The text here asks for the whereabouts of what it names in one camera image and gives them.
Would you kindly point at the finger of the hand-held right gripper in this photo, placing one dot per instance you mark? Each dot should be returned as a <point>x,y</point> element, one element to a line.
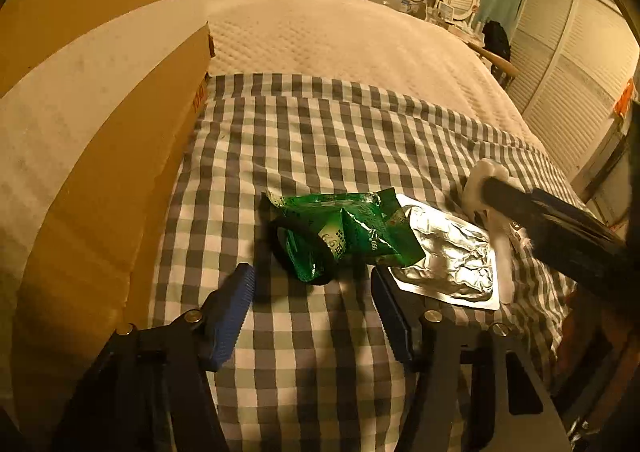
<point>575,213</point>
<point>545,237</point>

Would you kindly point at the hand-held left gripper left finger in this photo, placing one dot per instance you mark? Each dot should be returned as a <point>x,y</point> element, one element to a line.
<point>230,319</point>

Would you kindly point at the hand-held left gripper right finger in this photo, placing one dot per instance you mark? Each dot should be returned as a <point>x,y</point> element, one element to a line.
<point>395,322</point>

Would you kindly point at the white ointment tube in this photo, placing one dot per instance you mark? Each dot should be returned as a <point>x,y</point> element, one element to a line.
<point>501,257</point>

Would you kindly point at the silver foil blister pack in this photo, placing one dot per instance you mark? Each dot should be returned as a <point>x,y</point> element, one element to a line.
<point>450,257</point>

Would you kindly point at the green snack packet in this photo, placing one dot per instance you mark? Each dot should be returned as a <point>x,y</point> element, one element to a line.
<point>365,227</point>

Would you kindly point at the brown cardboard box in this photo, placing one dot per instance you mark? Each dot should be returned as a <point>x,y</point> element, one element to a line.
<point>100,182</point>

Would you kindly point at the orange hanging tag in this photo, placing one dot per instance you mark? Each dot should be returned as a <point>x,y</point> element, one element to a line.
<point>625,99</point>

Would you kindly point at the white louvred wardrobe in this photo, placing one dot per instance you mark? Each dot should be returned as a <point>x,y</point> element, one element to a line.
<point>565,71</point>

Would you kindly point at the wooden chair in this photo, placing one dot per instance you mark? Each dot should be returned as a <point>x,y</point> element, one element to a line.
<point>495,62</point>

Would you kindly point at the black bag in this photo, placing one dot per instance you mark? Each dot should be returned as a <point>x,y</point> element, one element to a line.
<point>497,41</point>

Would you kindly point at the grey checkered cloth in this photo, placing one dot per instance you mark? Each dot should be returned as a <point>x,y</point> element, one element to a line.
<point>310,131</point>

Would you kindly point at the white dressing table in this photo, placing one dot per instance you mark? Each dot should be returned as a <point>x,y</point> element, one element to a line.
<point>457,29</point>

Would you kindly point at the cream quilted blanket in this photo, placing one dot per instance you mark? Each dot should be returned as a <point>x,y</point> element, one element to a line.
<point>350,36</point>

